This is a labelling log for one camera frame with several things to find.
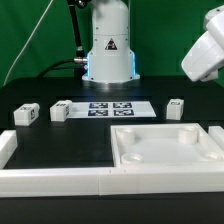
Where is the white square tabletop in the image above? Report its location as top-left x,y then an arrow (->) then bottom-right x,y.
111,123 -> 224,167

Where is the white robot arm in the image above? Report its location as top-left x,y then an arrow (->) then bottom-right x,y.
82,0 -> 224,86

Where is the white U-shaped fence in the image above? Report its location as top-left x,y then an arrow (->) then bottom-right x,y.
0,126 -> 224,197

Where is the white paper with fiducial markers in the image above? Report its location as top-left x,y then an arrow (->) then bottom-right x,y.
68,101 -> 156,118

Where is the white cable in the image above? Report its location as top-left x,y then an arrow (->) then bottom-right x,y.
3,0 -> 54,87

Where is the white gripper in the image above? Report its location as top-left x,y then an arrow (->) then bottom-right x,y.
181,6 -> 224,82

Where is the black cable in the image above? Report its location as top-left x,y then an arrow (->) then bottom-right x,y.
37,0 -> 89,79

